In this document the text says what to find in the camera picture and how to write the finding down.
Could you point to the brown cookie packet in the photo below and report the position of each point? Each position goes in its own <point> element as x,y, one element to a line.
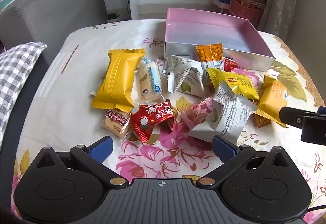
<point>114,122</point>

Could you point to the pink cardboard box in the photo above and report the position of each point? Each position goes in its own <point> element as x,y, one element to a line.
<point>203,33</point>

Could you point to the gold snack packet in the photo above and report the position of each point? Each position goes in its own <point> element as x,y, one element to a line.
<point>262,122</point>

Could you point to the yellow packet with blue logo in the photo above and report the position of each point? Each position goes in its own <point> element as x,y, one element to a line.
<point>272,96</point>

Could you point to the large pink plastic basket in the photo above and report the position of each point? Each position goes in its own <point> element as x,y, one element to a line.
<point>244,11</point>

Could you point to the red snack packet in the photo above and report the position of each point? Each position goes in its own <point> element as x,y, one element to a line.
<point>230,64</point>
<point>150,119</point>

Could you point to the white triangular snack packet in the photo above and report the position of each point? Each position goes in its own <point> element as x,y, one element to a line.
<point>183,71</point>
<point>229,117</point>

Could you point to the grey sofa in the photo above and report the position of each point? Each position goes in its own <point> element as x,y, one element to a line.
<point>63,5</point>

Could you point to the floral tablecloth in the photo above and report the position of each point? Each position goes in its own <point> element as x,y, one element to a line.
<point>76,117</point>

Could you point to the large yellow snack packet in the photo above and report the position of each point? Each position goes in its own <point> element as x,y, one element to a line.
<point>117,81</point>

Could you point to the yellow packet with red label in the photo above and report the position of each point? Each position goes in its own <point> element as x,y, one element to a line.
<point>239,86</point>

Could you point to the pink nougat packet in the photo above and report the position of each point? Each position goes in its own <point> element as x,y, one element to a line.
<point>198,109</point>

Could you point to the grey checked cushion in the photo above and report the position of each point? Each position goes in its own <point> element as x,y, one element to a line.
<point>17,74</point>

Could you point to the orange and white snack packet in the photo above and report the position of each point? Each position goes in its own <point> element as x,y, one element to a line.
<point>210,55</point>

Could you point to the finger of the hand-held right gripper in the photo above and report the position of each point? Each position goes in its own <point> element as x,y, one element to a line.
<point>293,118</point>
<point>322,110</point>

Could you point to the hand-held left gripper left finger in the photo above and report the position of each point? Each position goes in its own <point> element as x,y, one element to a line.
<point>101,149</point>

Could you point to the white low stand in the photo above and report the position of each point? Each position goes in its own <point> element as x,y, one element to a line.
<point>220,4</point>

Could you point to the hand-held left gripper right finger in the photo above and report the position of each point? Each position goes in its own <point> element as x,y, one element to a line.
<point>224,149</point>

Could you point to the clear bread packet blue print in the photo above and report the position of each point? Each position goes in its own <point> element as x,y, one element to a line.
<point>150,84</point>

